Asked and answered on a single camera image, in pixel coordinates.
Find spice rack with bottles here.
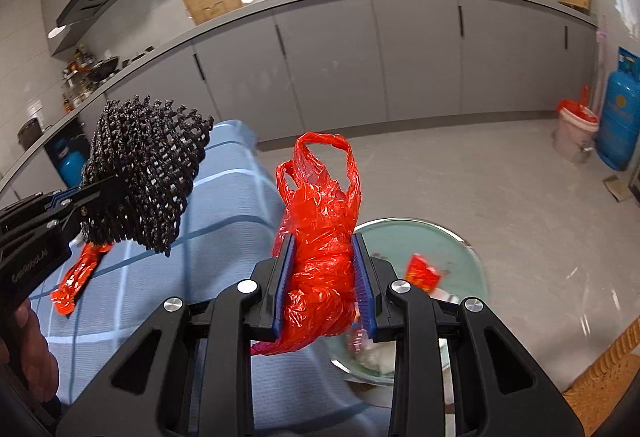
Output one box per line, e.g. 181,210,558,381
61,44,98,113

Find blue gas cylinder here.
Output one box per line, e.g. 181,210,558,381
597,46,640,172
52,137,91,188

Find red plastic bag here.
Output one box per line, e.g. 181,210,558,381
250,132,363,357

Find dark rice cooker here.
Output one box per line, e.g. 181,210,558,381
17,118,42,150

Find blue checked tablecloth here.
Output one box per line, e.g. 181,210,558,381
0,120,396,437

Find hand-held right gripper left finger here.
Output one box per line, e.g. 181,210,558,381
55,233,297,437

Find bulky black foam net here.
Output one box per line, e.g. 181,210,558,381
80,94,216,258

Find red snack wrapper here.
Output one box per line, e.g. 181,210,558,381
404,253,442,295
50,242,113,316

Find black wok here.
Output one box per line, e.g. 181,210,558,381
86,56,121,80

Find person's left hand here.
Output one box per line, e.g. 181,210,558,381
0,302,60,405

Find grey kitchen counter cabinets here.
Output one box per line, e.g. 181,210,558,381
0,0,601,218

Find bucket with red liner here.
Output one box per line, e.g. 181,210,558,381
551,86,600,164

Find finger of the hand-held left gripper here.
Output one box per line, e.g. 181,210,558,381
10,177,128,248
0,190,76,228

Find pale green basin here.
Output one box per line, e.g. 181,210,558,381
327,217,491,388

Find wicker chair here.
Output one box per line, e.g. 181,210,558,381
560,317,640,423

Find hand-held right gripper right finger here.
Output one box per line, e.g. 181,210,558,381
351,232,586,437

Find cardboard piece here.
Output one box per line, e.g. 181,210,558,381
602,174,636,204

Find gas stove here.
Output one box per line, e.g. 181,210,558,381
120,46,156,68

